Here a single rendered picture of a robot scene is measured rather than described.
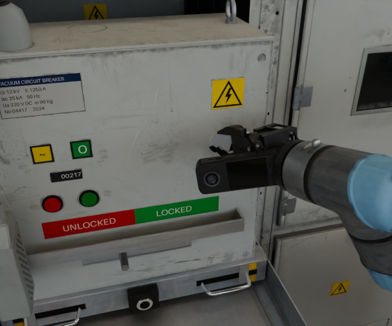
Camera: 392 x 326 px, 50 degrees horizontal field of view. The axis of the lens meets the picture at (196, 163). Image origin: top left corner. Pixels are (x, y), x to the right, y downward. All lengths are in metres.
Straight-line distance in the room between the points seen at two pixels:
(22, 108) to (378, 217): 0.50
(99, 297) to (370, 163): 0.60
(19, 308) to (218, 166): 0.39
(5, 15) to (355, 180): 0.50
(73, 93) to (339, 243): 0.90
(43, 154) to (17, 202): 0.10
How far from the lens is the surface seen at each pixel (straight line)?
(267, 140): 0.60
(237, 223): 0.79
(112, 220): 0.77
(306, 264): 1.29
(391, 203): 0.44
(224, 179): 0.56
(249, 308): 0.94
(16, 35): 0.67
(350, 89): 1.03
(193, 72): 0.67
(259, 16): 0.90
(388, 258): 0.53
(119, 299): 0.89
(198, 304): 0.94
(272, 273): 0.93
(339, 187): 0.47
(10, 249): 0.67
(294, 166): 0.52
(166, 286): 0.89
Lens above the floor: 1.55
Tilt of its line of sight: 30 degrees down
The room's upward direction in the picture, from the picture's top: straight up
